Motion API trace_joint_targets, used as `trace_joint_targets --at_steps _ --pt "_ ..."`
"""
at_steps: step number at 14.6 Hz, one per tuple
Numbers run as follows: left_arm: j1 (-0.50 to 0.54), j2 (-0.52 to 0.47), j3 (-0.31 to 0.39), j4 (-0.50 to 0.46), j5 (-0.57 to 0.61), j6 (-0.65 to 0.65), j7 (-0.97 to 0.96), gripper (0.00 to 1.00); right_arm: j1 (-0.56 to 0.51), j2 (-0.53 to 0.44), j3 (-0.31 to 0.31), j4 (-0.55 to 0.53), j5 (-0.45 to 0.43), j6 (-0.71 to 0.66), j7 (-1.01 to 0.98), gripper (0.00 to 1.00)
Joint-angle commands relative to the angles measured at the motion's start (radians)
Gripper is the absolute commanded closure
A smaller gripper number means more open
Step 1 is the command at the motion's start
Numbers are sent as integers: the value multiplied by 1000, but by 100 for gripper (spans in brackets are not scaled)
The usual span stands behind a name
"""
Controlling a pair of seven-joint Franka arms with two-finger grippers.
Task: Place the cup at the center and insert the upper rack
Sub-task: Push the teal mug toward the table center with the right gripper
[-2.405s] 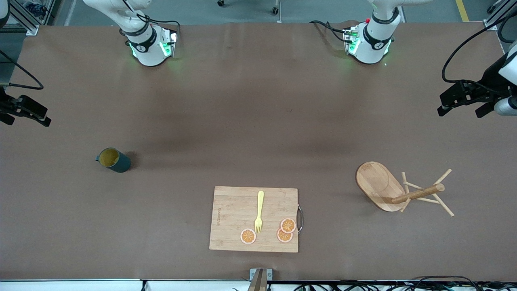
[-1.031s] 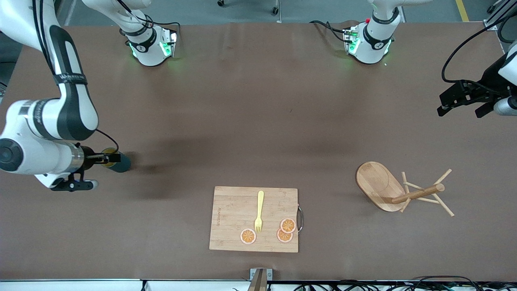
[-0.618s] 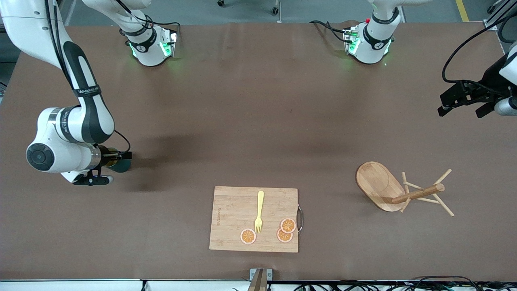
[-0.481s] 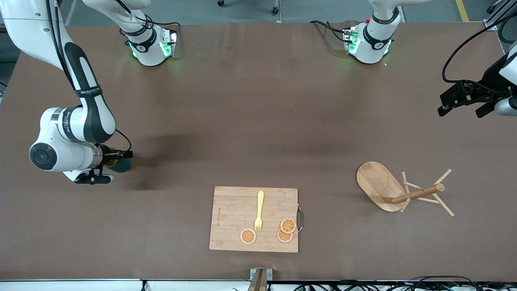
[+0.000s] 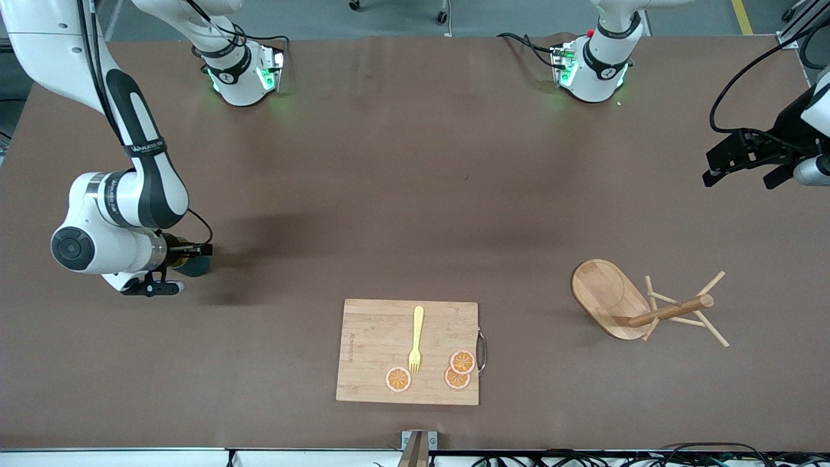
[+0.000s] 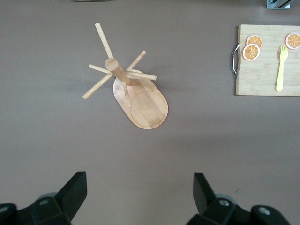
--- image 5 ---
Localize teal mug yellow inside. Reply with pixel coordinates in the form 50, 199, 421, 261
170, 253, 212, 278

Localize wooden mug tree rack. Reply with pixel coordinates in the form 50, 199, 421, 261
571, 259, 731, 348

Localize bamboo cutting board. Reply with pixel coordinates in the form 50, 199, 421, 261
336, 298, 487, 407

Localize yellow fork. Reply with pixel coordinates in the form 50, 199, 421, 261
408, 306, 425, 375

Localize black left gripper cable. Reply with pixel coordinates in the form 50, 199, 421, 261
708, 23, 830, 134

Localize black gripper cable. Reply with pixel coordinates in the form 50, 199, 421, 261
77, 0, 214, 248
708, 23, 830, 134

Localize aluminium frame post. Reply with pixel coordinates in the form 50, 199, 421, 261
777, 0, 830, 50

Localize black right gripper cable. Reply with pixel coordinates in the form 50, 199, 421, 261
77, 0, 214, 248

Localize black right arm base cable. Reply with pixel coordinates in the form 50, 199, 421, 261
185, 0, 290, 59

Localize black arm base cable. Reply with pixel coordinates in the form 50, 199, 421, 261
185, 0, 290, 59
497, 32, 562, 69

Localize black left arm base cable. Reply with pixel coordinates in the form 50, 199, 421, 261
497, 32, 562, 69

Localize black looped cable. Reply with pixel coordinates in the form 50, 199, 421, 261
660, 442, 774, 467

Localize aluminium camera post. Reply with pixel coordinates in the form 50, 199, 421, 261
397, 430, 438, 467

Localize black cable tangle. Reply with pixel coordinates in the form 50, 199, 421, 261
472, 449, 656, 467

